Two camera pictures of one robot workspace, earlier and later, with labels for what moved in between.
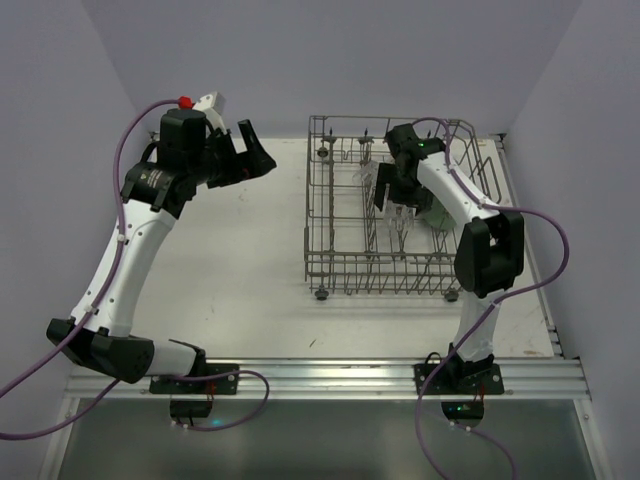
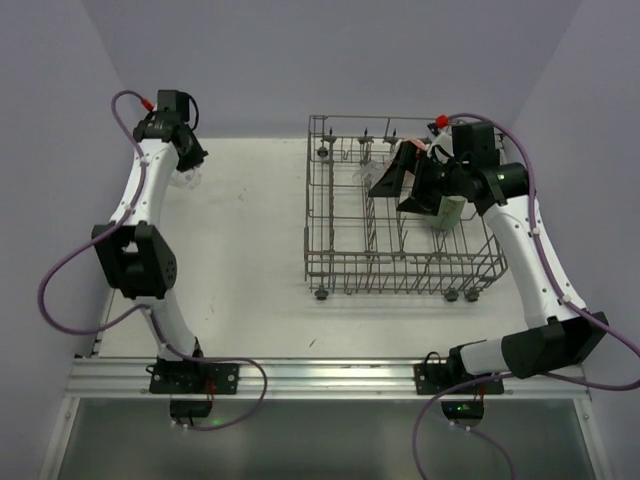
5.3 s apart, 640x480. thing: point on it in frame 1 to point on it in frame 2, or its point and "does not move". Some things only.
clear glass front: x=399 y=216 to x=189 y=179
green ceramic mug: x=438 y=216 does not move
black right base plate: x=460 y=379 does not move
